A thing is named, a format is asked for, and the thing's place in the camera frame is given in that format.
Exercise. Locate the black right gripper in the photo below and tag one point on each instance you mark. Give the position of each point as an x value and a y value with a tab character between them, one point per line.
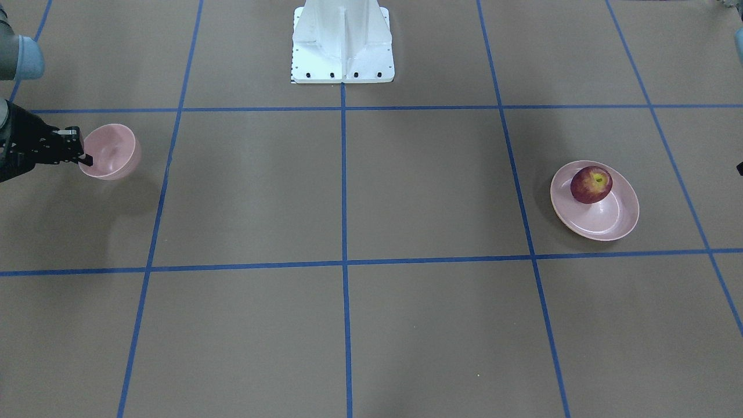
30	141

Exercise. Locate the pink bowl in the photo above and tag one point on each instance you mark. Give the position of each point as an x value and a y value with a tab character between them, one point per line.
115	150

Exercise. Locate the red apple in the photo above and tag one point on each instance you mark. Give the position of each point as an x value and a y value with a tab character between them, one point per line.
591	184

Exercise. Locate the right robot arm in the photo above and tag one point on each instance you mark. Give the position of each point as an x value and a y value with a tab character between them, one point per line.
21	58

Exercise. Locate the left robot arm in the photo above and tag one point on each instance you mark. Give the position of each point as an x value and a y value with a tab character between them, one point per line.
738	40

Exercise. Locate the pink plate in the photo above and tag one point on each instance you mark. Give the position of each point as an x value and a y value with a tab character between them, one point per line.
609	219

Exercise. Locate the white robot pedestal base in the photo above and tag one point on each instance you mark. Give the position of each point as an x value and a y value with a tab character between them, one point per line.
342	42

